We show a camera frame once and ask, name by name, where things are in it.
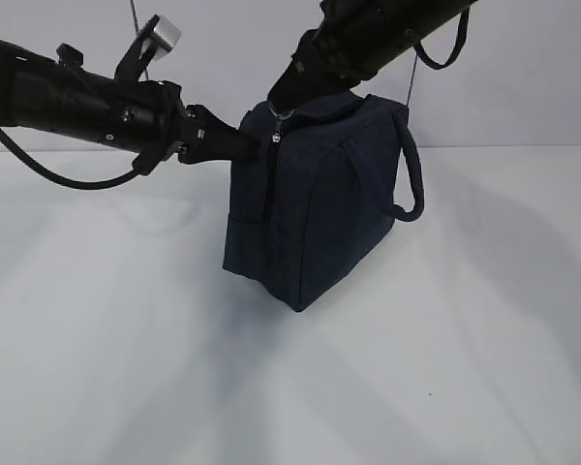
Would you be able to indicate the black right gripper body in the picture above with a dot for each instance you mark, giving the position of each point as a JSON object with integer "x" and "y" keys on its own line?
{"x": 354, "y": 40}

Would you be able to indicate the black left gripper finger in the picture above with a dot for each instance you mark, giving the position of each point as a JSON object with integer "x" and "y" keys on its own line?
{"x": 204, "y": 137}

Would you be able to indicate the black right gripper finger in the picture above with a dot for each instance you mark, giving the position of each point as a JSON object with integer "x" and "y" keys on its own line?
{"x": 299, "y": 85}

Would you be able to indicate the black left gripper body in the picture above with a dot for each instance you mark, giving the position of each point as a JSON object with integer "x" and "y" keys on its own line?
{"x": 147, "y": 118}

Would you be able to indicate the navy blue lunch bag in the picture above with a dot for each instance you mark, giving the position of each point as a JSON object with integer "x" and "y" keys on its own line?
{"x": 329, "y": 182}

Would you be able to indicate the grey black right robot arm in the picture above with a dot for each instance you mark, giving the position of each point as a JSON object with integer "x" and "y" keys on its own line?
{"x": 430, "y": 15}

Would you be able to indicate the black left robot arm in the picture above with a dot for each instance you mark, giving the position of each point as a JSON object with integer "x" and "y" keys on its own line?
{"x": 57, "y": 96}

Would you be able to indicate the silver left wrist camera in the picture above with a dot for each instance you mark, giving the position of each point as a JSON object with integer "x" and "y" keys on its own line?
{"x": 158, "y": 37}

